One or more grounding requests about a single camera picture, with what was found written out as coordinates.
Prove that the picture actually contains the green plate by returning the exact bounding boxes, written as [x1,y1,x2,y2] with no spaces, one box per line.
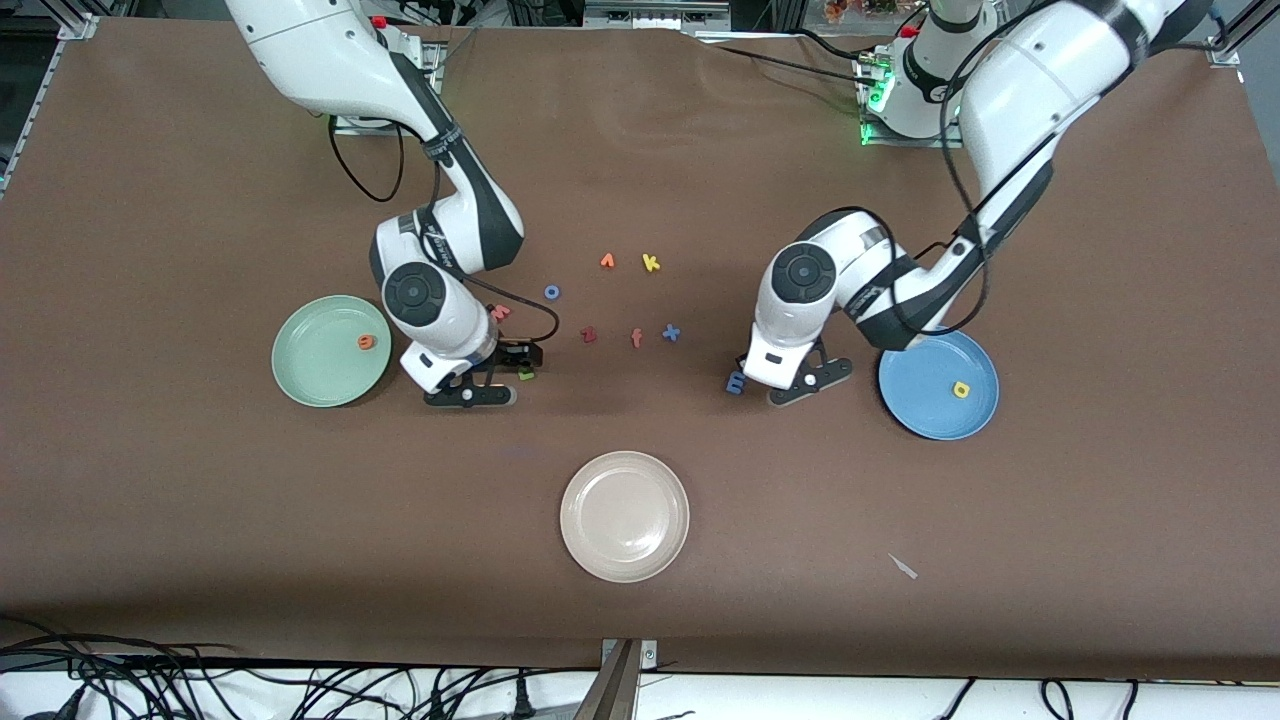
[271,294,393,409]

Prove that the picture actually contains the beige plate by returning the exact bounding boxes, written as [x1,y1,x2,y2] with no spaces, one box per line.
[559,450,691,584]

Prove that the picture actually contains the blue plate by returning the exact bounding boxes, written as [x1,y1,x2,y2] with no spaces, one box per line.
[877,330,1001,442]

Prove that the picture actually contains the grey metal strut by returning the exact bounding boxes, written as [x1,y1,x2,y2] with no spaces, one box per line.
[573,640,641,720]

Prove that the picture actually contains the grey metal box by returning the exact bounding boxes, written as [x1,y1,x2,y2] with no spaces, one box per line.
[583,0,733,31]

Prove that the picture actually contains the colourful small items pile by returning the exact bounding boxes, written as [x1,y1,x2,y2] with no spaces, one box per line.
[823,0,906,23]

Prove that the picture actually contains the long black right arm cable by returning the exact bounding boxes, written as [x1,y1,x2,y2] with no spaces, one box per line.
[328,112,407,205]

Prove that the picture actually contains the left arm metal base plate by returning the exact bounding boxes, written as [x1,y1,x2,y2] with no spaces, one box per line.
[858,50,967,150]

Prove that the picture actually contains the black cable on table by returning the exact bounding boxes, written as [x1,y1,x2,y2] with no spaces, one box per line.
[690,28,881,89]

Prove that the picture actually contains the metal table edge bracket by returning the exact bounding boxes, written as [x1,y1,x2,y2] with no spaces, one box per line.
[600,638,659,673]

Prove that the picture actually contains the black hanging cable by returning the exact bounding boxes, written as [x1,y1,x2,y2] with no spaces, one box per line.
[930,678,979,720]

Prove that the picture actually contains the tangled black cables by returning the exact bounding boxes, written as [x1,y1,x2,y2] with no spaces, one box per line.
[0,615,601,720]

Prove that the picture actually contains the aluminium table frame rail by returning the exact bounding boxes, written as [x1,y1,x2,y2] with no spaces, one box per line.
[0,12,101,196]

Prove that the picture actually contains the aluminium frame post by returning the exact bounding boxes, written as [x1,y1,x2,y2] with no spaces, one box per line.
[1207,0,1280,69]

